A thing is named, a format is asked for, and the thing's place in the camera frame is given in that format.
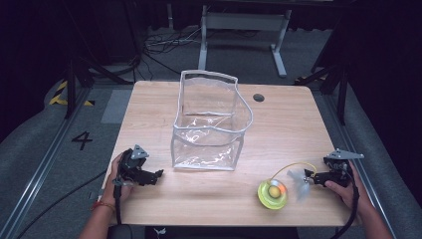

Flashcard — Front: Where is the yellow-green round toy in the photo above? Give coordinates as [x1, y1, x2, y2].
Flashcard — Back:
[257, 178, 289, 211]

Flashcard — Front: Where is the person's right hand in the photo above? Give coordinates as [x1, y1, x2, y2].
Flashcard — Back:
[324, 161, 368, 212]

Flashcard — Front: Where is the red bracelet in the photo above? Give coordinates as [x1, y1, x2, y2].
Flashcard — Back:
[91, 200, 116, 213]

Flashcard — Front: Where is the long black floor cable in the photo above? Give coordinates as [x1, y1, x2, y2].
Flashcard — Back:
[15, 168, 111, 239]

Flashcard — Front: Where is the black chair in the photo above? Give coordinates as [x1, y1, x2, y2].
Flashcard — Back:
[106, 224, 134, 239]

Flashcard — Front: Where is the clear plastic bag white trim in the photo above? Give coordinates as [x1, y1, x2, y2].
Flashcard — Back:
[170, 69, 255, 172]

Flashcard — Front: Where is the hand-held gripper black cable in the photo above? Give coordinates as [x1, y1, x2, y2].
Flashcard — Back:
[112, 183, 123, 227]
[329, 165, 361, 239]

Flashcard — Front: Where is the translucent propeller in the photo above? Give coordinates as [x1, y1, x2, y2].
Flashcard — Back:
[286, 168, 312, 202]

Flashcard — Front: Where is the white metal desk frame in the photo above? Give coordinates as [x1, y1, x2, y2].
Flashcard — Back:
[197, 4, 294, 79]

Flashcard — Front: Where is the person's left hand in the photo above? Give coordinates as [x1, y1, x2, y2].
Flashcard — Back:
[100, 152, 134, 207]

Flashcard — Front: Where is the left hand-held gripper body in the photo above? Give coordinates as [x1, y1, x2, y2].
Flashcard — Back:
[117, 143, 154, 184]

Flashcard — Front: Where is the bundle of floor cables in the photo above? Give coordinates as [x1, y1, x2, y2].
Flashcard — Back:
[141, 27, 207, 78]

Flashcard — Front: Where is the yellow cord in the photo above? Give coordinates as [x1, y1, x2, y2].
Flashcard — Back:
[273, 161, 318, 182]

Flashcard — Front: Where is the metal floor rail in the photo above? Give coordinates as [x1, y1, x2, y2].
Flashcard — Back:
[0, 85, 94, 239]
[322, 93, 399, 239]

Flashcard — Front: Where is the black tripod stand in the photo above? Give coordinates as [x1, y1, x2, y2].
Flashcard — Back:
[63, 58, 134, 120]
[294, 59, 350, 126]

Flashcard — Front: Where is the left hand-held gripper black cable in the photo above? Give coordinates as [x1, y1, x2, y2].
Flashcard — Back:
[112, 183, 123, 227]

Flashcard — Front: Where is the right hand-held gripper black cable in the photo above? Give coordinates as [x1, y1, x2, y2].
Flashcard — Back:
[329, 165, 361, 239]

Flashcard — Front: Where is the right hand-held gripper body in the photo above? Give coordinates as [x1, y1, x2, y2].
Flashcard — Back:
[322, 147, 365, 187]

